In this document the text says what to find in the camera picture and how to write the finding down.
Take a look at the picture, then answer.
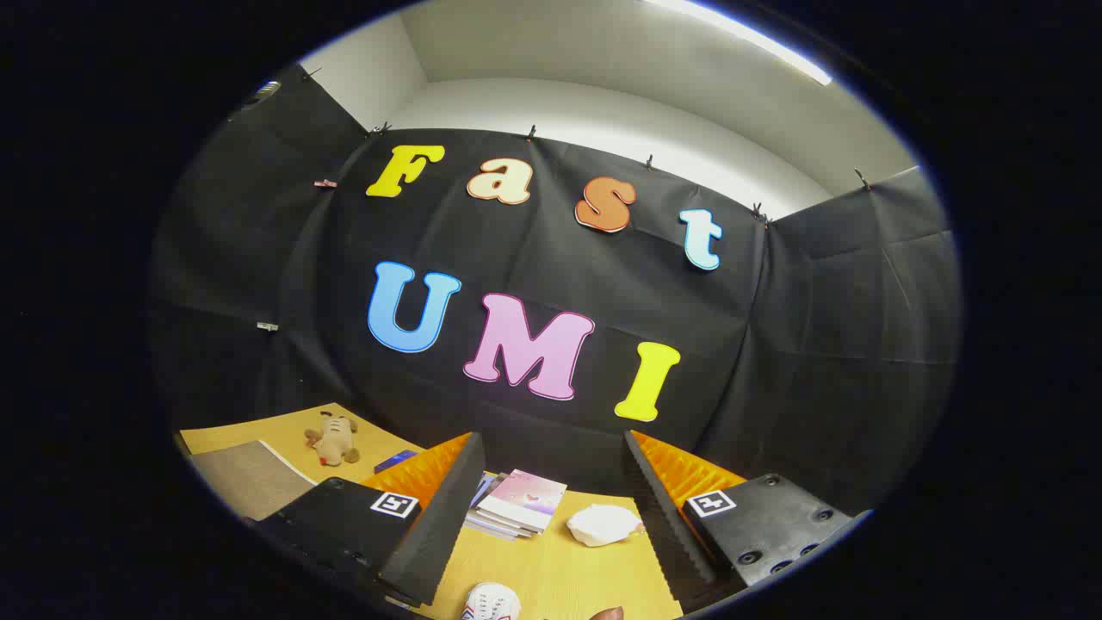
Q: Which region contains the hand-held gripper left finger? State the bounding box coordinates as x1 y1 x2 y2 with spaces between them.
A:
245 432 486 608

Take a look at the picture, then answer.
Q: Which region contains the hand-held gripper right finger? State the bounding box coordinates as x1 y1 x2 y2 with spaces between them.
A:
622 429 874 616

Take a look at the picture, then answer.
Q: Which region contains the white canvas shoe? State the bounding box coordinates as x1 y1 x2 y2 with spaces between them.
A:
461 582 523 620

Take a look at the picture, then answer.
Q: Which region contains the light blue cover book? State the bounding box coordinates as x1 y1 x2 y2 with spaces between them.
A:
465 472 535 542

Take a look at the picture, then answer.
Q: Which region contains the grey cover book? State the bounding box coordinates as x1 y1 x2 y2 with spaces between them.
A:
469 474 543 538

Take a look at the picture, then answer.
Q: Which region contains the white plush toy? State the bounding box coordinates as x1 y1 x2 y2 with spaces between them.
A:
566 504 645 549

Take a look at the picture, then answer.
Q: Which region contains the pink cover book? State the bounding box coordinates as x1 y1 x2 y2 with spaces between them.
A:
476 469 569 535

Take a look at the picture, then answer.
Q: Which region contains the beige plush dog toy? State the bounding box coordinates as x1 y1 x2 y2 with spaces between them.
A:
303 411 361 467

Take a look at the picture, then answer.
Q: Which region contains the black backdrop cloth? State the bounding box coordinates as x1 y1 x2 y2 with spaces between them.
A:
146 65 963 526

